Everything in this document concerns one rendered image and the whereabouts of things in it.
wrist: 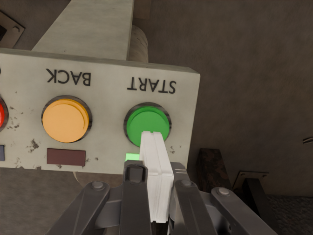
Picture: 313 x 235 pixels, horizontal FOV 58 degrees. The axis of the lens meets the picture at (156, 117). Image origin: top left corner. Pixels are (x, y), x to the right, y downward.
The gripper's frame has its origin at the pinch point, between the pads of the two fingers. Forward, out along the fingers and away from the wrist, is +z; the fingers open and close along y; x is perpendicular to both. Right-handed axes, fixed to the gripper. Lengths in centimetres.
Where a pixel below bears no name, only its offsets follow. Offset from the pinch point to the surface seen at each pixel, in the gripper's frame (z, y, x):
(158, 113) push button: 8.1, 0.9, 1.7
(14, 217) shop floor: 102, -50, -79
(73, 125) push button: 7.9, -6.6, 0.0
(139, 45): 57, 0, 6
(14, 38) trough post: 71, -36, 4
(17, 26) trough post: 70, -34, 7
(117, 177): 22.2, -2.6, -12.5
